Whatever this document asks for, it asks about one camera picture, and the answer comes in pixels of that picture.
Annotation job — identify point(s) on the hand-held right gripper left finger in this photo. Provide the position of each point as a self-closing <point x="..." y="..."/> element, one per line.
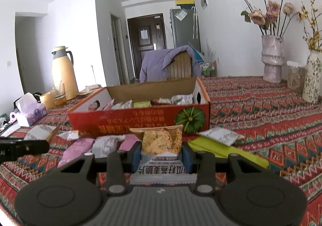
<point x="135" y="158"/>

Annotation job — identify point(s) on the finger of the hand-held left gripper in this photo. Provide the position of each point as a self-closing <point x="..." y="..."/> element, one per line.
<point x="32" y="148"/>

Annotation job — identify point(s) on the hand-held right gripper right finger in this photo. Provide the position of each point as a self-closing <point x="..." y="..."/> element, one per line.
<point x="187" y="158"/>

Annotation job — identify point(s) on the white brown snack packet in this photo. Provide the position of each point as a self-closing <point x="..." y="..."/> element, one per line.
<point x="40" y="131"/>

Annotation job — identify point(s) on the cracker packet with clear window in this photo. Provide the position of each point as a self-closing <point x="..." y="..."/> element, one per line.
<point x="161" y="140"/>

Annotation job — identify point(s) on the long green snack packet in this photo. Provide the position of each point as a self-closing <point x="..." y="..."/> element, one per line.
<point x="226" y="151"/>

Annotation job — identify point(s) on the white grey printed snack packet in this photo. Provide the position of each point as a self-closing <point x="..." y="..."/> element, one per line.
<point x="221" y="135"/>

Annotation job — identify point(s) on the orange cardboard box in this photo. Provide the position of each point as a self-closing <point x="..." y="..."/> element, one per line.
<point x="83" y="122"/>

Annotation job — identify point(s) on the purple tissue pack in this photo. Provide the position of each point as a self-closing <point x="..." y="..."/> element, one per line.
<point x="32" y="115"/>

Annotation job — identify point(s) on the small purple roll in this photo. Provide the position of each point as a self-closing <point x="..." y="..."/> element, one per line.
<point x="13" y="116"/>

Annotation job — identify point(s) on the small silver snack packet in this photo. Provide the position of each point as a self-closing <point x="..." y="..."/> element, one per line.
<point x="69" y="135"/>

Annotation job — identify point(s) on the yellow mug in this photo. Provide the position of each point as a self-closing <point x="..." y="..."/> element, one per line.
<point x="46" y="101"/>

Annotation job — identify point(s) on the black bag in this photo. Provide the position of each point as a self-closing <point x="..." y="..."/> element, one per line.
<point x="37" y="94"/>

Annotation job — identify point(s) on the pale green snack packet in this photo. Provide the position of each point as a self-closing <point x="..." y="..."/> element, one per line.
<point x="142" y="104"/>

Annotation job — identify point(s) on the small white snack packet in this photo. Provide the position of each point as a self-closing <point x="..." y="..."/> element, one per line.
<point x="122" y="105"/>

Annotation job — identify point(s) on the clear glass cup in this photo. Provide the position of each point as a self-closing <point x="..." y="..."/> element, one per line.
<point x="59" y="97"/>

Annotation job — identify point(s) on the crinkled silver snack packet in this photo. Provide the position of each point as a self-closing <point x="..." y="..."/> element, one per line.
<point x="182" y="99"/>

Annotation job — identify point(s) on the small pink snack packet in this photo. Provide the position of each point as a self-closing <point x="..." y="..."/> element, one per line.
<point x="108" y="105"/>

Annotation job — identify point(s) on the white green snack packet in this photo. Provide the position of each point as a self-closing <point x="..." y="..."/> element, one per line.
<point x="162" y="100"/>

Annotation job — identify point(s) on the yellow thermos jug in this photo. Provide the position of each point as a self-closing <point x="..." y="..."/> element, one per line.
<point x="64" y="77"/>

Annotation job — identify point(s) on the flat pink packet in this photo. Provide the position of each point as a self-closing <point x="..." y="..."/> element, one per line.
<point x="93" y="89"/>

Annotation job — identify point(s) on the floor rack with bottles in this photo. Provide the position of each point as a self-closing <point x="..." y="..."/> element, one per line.
<point x="207" y="70"/>

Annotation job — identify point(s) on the wooden chair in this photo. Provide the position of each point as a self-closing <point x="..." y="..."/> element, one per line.
<point x="181" y="67"/>

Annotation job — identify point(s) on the chair with purple jacket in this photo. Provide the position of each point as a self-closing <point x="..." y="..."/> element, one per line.
<point x="153" y="64"/>

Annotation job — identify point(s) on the thin white pole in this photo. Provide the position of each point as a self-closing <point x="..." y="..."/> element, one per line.
<point x="92" y="72"/>

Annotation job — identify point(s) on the dark brown door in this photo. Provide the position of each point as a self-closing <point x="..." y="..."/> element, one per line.
<point x="148" y="52"/>

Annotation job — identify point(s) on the grey interior door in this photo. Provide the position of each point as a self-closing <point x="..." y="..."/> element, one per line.
<point x="118" y="49"/>

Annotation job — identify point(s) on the grey refrigerator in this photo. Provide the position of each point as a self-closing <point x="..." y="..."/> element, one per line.
<point x="183" y="34"/>

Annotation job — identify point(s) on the paper notice on door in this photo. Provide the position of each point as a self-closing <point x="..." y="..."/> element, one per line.
<point x="144" y="34"/>

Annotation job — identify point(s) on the pink textured vase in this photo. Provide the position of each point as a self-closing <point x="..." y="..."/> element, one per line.
<point x="273" y="59"/>

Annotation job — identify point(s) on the clear plastic jar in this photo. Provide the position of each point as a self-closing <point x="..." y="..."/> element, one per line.
<point x="295" y="77"/>

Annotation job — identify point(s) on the white umbrella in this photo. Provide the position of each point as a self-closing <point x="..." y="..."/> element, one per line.
<point x="195" y="22"/>

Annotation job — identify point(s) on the paper sheet on refrigerator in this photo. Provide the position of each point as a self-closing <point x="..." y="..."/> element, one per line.
<point x="180" y="14"/>

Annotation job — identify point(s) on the yellow and black box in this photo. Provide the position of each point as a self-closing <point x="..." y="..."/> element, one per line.
<point x="185" y="2"/>

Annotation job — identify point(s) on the dried pink rose bouquet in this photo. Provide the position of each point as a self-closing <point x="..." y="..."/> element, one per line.
<point x="257" y="17"/>

